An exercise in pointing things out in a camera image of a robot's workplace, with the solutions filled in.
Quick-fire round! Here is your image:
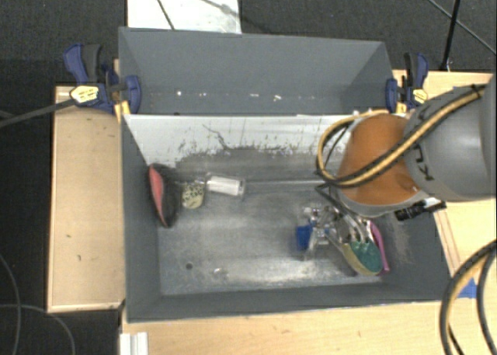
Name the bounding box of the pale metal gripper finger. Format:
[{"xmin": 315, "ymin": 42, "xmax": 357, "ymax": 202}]
[
  {"xmin": 303, "ymin": 206, "xmax": 334, "ymax": 226},
  {"xmin": 304, "ymin": 227, "xmax": 331, "ymax": 262}
]

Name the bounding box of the blue block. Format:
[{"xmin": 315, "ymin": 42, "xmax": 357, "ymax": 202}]
[{"xmin": 296, "ymin": 224, "xmax": 314, "ymax": 251}]

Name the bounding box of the pink flat object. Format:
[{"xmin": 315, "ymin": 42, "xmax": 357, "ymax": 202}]
[{"xmin": 367, "ymin": 220, "xmax": 391, "ymax": 273}]

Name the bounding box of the grey metal bin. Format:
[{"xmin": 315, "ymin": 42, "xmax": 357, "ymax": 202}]
[{"xmin": 116, "ymin": 26, "xmax": 454, "ymax": 324}]

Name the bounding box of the white plastic cylinder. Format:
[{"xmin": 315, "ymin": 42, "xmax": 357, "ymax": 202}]
[{"xmin": 205, "ymin": 175, "xmax": 247, "ymax": 198}]

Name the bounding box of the cream spotted round object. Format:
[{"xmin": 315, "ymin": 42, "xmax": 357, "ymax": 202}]
[{"xmin": 181, "ymin": 181, "xmax": 206, "ymax": 210}]

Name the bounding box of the pale wood flat board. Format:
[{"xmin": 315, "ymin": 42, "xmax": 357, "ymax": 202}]
[{"xmin": 46, "ymin": 85, "xmax": 127, "ymax": 314}]

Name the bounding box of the black cylinder on white bracket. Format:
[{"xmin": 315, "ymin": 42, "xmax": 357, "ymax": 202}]
[{"xmin": 394, "ymin": 197, "xmax": 447, "ymax": 223}]

